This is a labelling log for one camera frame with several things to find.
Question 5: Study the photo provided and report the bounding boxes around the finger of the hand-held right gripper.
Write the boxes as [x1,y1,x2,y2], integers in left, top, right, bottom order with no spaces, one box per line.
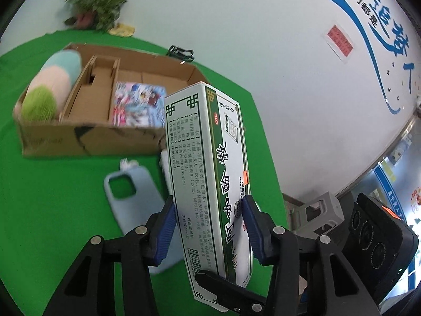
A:
[195,270,268,316]

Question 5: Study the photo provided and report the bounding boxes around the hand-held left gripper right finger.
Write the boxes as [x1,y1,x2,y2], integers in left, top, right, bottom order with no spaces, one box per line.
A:
[242,195,382,316]

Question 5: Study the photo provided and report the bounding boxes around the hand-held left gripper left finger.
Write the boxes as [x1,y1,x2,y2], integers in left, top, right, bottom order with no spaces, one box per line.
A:
[43,196,176,316]

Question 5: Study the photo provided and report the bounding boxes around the white green medicine box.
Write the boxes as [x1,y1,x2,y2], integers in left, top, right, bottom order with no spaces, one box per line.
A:
[164,81,254,313]

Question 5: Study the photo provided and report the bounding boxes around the large cardboard box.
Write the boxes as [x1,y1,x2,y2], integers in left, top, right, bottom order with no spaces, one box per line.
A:
[13,42,209,158]

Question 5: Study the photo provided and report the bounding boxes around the colourful puzzle box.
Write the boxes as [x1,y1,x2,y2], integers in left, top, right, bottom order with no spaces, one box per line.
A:
[110,82,167,128]

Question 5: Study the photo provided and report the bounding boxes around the small cardboard divider box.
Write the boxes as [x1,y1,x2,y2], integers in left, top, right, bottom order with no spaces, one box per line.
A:
[58,55,121,124]

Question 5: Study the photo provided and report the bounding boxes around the pastel plush toy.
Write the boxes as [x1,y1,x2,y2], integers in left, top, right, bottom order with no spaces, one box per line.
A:
[20,50,83,122]

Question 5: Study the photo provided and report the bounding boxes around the light blue phone case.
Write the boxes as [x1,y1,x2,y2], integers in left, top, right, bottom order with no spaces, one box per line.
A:
[103,166,185,275]

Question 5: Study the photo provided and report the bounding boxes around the glass door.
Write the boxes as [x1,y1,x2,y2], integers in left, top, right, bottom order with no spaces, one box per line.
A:
[339,115,421,297]

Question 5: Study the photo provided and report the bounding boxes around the green tablecloth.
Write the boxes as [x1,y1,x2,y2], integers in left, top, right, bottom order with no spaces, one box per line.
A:
[0,31,287,316]

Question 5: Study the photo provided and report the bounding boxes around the yellow packet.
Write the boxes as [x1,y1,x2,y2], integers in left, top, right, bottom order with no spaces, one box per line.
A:
[108,23,135,37]

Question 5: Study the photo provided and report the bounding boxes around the small potted green plant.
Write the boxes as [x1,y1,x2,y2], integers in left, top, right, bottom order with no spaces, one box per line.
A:
[63,0,127,31]

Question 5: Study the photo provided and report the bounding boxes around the black wire holder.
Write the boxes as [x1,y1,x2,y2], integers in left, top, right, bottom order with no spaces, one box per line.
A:
[167,44,195,62]

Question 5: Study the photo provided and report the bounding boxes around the red wall notice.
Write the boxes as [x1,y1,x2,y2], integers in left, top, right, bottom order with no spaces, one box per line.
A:
[322,24,356,64]

